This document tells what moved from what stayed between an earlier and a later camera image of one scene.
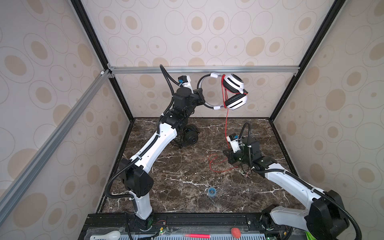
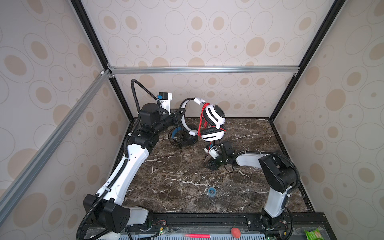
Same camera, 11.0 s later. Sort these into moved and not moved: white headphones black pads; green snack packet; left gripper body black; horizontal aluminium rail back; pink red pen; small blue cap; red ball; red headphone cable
Moved: white headphones black pads; left gripper body black; red headphone cable
Not moved: small blue cap; red ball; horizontal aluminium rail back; green snack packet; pink red pen
